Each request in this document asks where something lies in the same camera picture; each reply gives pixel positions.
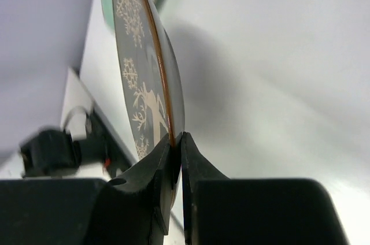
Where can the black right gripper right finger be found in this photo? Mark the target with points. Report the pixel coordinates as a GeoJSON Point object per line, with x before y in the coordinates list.
{"type": "Point", "coordinates": [195, 168]}

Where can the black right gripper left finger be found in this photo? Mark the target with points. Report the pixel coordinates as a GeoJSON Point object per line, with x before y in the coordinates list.
{"type": "Point", "coordinates": [147, 193]}

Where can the grey reindeer round plate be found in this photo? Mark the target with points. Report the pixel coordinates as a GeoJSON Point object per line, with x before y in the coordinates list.
{"type": "Point", "coordinates": [149, 73]}

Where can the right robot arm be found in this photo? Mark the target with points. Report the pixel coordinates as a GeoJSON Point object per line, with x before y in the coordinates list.
{"type": "Point", "coordinates": [53, 152]}

